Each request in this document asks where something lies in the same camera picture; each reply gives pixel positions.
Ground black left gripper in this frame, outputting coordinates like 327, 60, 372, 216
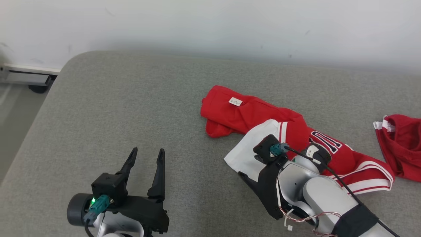
112, 147, 170, 235

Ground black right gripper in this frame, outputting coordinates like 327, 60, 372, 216
237, 157, 290, 220

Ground red basketball jersey white trim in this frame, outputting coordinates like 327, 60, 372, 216
201, 85, 396, 195

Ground red shorts white side stripe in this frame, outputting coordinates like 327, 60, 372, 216
373, 114, 421, 183

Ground black caster wheel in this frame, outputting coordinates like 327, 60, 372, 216
28, 84, 50, 94

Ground white low furniture base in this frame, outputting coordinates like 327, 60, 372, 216
0, 64, 62, 87

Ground teal right camera connector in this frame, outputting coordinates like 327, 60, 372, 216
270, 143, 290, 157

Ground teal camera connector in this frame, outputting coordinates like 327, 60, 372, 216
270, 143, 290, 157
83, 194, 114, 225

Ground teal left camera connector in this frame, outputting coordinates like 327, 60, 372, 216
83, 194, 114, 225

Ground thin red white wires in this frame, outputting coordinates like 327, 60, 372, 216
277, 170, 344, 237

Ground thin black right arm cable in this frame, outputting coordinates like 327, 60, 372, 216
285, 146, 401, 237

